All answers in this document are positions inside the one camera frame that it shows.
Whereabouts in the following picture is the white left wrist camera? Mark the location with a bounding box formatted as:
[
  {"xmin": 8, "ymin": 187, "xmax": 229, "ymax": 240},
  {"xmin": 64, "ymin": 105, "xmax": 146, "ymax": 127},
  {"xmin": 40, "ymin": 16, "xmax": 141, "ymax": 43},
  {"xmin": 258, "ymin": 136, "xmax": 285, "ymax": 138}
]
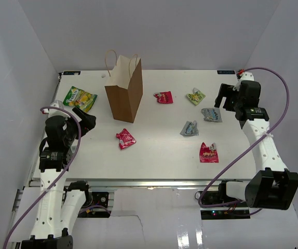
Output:
[{"xmin": 43, "ymin": 100, "xmax": 64, "ymax": 117}]

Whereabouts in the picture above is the green yellow candy bag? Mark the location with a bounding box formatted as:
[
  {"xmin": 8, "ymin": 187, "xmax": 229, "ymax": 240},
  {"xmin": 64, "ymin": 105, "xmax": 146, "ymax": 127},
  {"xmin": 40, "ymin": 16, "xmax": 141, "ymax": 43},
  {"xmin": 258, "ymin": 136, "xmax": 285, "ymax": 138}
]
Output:
[{"xmin": 63, "ymin": 86, "xmax": 98, "ymax": 113}]

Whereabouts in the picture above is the red snack packet centre back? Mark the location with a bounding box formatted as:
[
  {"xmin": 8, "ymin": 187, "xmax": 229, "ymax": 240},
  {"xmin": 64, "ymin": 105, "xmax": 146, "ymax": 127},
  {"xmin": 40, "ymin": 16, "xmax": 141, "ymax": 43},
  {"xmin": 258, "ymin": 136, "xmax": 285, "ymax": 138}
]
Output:
[{"xmin": 153, "ymin": 91, "xmax": 173, "ymax": 104}]

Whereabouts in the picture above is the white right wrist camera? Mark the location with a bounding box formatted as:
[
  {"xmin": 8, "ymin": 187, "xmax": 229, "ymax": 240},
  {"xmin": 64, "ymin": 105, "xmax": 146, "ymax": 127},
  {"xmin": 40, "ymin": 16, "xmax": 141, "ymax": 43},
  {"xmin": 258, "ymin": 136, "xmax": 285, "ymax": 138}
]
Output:
[{"xmin": 234, "ymin": 70, "xmax": 254, "ymax": 91}]

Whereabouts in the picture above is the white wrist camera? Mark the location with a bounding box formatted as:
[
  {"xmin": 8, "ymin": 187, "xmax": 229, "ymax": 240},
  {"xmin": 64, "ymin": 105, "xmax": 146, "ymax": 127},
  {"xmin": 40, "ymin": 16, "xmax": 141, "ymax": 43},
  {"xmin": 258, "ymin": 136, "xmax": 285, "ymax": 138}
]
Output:
[
  {"xmin": 43, "ymin": 100, "xmax": 64, "ymax": 117},
  {"xmin": 234, "ymin": 70, "xmax": 254, "ymax": 91}
]

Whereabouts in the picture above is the blue label back right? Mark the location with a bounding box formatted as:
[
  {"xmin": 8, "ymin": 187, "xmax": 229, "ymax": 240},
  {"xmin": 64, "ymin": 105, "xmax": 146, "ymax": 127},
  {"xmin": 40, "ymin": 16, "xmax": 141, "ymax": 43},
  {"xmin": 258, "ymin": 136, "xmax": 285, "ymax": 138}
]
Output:
[{"xmin": 217, "ymin": 70, "xmax": 235, "ymax": 75}]

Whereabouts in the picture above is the aluminium front rail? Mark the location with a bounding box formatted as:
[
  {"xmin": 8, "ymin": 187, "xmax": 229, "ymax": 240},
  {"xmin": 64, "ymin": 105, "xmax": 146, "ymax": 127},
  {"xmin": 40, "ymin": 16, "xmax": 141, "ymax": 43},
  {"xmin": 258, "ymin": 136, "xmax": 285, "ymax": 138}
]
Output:
[{"xmin": 28, "ymin": 178, "xmax": 259, "ymax": 188}]

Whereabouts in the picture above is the red snack packet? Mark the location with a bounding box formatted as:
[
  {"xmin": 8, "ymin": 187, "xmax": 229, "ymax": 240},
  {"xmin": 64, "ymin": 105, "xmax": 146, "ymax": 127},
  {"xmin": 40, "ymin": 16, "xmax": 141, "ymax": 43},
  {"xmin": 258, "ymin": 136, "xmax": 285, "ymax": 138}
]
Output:
[
  {"xmin": 153, "ymin": 91, "xmax": 173, "ymax": 104},
  {"xmin": 199, "ymin": 142, "xmax": 219, "ymax": 163},
  {"xmin": 116, "ymin": 129, "xmax": 137, "ymax": 150}
]

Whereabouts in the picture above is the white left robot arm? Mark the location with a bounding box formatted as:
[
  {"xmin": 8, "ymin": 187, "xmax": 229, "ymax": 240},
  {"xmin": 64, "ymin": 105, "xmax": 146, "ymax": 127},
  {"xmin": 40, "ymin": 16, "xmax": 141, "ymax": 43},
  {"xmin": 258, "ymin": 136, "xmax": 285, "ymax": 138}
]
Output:
[{"xmin": 21, "ymin": 106, "xmax": 96, "ymax": 248}]

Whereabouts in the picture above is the yellow green snack packet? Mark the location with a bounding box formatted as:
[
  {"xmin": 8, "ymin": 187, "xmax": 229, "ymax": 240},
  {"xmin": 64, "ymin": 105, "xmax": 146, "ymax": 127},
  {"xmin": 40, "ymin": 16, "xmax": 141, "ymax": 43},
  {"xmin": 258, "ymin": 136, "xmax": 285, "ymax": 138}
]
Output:
[{"xmin": 186, "ymin": 88, "xmax": 206, "ymax": 106}]

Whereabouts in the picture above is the red snack packet front left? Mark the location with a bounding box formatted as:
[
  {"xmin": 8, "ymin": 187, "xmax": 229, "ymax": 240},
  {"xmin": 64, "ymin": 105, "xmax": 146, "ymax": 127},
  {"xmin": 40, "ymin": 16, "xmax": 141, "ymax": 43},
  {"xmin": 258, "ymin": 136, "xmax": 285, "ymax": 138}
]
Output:
[{"xmin": 116, "ymin": 129, "xmax": 137, "ymax": 150}]

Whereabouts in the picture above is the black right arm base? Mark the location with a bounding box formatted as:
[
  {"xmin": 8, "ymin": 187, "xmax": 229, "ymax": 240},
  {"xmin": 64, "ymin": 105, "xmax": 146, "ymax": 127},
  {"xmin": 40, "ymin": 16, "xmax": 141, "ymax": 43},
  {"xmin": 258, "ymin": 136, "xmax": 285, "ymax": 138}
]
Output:
[{"xmin": 200, "ymin": 190, "xmax": 250, "ymax": 220}]

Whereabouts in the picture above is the brown paper bag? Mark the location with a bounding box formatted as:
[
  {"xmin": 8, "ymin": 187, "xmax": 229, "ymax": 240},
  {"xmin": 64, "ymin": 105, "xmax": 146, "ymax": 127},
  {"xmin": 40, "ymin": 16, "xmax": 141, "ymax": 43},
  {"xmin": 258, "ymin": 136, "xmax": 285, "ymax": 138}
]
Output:
[{"xmin": 105, "ymin": 54, "xmax": 143, "ymax": 123}]

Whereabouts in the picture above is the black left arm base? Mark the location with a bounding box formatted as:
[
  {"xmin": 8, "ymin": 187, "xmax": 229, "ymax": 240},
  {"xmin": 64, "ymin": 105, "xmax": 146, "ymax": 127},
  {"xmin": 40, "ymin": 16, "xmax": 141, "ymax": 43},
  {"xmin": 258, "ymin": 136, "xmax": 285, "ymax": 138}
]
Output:
[{"xmin": 82, "ymin": 191, "xmax": 109, "ymax": 210}]

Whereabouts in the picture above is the silver blue snack packet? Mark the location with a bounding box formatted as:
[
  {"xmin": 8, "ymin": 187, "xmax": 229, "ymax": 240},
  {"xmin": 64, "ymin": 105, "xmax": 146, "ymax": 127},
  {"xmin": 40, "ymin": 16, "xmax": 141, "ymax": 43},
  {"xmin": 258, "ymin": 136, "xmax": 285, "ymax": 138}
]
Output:
[
  {"xmin": 201, "ymin": 107, "xmax": 222, "ymax": 122},
  {"xmin": 180, "ymin": 120, "xmax": 199, "ymax": 136}
]

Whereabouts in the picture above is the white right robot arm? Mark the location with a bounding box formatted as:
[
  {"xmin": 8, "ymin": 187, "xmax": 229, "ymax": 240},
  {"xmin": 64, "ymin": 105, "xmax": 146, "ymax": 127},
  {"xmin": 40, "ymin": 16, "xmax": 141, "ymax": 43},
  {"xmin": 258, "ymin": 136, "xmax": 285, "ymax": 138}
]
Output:
[{"xmin": 215, "ymin": 80, "xmax": 298, "ymax": 210}]

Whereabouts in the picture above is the red snack packet front right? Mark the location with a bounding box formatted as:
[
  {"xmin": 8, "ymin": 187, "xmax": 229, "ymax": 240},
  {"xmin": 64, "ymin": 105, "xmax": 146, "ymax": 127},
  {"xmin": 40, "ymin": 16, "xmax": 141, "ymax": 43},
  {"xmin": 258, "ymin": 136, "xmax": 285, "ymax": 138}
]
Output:
[{"xmin": 199, "ymin": 142, "xmax": 219, "ymax": 163}]

